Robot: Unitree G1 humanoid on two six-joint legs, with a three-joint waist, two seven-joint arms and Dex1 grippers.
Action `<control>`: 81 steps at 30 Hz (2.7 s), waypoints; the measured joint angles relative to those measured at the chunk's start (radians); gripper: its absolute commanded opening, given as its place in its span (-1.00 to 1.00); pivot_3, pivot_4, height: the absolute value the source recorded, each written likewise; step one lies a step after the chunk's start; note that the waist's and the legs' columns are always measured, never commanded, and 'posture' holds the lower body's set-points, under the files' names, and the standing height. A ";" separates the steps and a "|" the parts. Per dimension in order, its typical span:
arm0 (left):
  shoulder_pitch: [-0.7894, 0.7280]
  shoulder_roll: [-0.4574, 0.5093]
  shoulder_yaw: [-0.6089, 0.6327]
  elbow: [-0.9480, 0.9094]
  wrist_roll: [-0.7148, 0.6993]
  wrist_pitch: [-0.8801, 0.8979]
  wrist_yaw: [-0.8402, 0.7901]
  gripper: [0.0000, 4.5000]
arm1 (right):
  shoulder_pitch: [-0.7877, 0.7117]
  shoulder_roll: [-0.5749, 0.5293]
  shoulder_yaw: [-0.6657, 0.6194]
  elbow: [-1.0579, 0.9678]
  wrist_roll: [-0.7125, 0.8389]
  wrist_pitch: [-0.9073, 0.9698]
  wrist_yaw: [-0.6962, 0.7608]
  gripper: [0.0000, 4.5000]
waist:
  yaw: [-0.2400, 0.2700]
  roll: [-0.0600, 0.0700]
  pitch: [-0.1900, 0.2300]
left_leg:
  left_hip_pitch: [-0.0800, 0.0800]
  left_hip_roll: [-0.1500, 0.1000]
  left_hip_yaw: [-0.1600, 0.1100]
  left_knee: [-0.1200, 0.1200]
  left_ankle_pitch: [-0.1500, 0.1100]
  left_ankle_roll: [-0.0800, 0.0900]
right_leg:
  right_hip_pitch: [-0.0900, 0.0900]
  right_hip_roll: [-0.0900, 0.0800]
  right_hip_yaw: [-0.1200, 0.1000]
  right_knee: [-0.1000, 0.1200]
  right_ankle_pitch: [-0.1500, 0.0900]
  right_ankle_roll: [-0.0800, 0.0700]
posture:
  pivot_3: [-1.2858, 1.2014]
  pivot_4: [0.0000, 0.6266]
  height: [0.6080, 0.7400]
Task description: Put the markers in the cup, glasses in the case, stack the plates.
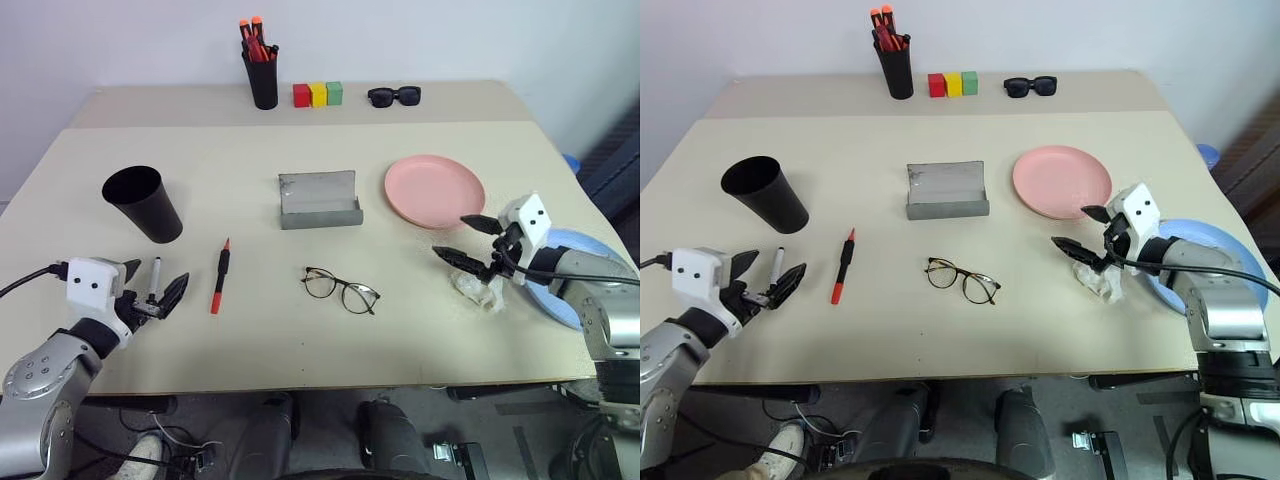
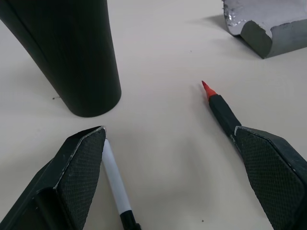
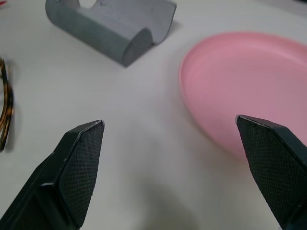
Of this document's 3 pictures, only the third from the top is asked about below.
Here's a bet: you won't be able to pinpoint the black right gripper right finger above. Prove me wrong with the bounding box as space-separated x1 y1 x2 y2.
235 114 307 230

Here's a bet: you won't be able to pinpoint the grey felt glasses case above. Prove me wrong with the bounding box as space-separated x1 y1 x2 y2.
45 0 177 69

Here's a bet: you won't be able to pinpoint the white object in case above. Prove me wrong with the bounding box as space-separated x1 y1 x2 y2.
78 0 97 9

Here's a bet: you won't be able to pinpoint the tortoiseshell eyeglasses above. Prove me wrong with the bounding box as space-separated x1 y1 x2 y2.
0 57 14 152

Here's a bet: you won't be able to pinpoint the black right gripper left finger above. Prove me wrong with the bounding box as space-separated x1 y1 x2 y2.
0 119 105 230

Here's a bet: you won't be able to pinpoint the pink round plate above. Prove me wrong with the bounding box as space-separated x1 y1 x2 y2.
178 31 307 156

